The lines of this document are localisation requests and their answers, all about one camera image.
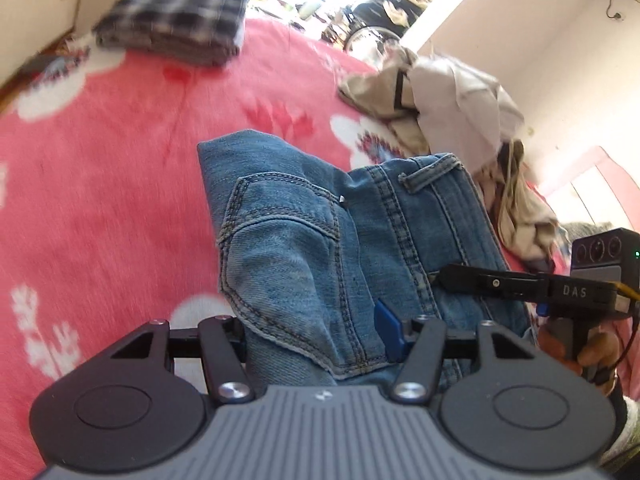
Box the blue denim jeans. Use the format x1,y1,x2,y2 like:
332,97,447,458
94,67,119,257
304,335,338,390
198,130,533,387

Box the beige and white clothes pile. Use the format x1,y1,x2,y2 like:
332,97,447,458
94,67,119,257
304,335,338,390
337,46,559,271

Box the person's right hand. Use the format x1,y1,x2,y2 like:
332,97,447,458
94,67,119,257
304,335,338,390
538,326,620,376

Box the pink quilt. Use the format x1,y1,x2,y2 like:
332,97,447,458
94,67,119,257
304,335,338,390
613,318,640,401

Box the red floral blanket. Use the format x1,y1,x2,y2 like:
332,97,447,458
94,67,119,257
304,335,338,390
0,18,572,480

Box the bicycle outside window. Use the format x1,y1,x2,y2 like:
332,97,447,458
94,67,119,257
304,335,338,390
320,0,430,52

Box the plaid checked shirt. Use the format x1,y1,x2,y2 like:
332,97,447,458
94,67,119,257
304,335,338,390
93,0,248,67

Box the black camera box green light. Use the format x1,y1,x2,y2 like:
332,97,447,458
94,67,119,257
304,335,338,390
570,228,640,289

